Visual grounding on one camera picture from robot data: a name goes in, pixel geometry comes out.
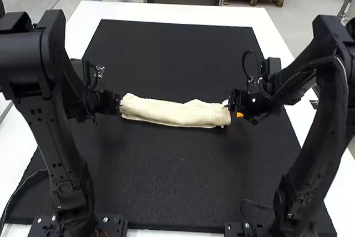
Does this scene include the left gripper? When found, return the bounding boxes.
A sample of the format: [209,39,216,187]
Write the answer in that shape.
[95,89,124,116]

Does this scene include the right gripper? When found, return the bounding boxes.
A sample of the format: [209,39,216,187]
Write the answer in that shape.
[223,88,275,125]

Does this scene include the pale towel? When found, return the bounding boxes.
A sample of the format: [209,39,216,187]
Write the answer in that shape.
[120,92,232,129]

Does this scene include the black mat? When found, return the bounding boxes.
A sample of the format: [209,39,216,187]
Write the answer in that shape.
[5,19,338,235]

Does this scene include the grey metal stand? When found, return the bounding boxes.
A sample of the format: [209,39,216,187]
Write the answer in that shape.
[337,0,355,24]

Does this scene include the black cable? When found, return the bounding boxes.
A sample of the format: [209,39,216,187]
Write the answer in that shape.
[241,49,263,85]
[240,198,277,221]

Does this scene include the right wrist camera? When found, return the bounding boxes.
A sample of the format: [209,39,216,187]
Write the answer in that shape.
[260,57,282,75]

